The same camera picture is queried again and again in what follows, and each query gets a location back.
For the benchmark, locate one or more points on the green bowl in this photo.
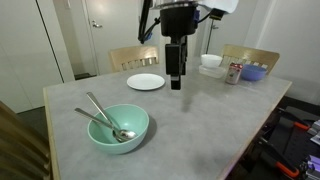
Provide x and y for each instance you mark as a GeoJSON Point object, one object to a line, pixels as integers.
{"type": "Point", "coordinates": [131, 116]}

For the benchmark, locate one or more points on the white small bowl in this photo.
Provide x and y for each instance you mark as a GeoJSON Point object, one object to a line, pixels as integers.
{"type": "Point", "coordinates": [211, 60]}

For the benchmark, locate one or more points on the wooden chair with slatted back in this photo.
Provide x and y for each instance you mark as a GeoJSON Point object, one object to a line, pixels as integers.
{"type": "Point", "coordinates": [250, 52]}
{"type": "Point", "coordinates": [133, 53]}

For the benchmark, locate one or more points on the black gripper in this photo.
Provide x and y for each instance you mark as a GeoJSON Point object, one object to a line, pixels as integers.
{"type": "Point", "coordinates": [174, 58]}

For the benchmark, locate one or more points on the clear plastic container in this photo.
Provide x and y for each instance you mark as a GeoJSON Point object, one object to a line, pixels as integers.
{"type": "Point", "coordinates": [212, 72]}

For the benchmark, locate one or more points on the white door with dark frame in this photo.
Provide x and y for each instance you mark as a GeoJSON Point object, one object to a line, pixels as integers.
{"type": "Point", "coordinates": [233, 30]}

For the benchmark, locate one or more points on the black and orange clamp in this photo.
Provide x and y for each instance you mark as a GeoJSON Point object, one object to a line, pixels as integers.
{"type": "Point", "coordinates": [286, 168]}
{"type": "Point", "coordinates": [301, 126]}

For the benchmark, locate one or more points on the white round plate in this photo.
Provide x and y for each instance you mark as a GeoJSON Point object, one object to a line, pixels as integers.
{"type": "Point", "coordinates": [145, 81]}

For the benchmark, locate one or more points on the silver metal spoon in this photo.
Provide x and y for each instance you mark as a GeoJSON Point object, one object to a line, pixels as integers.
{"type": "Point", "coordinates": [127, 134]}

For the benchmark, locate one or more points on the dark wooden chair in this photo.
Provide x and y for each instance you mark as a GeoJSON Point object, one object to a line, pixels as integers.
{"type": "Point", "coordinates": [20, 146]}

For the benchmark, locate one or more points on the blue bowl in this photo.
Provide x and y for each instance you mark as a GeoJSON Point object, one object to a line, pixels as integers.
{"type": "Point", "coordinates": [253, 72]}

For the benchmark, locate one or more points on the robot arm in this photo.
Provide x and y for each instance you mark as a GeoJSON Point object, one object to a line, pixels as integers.
{"type": "Point", "coordinates": [177, 20]}

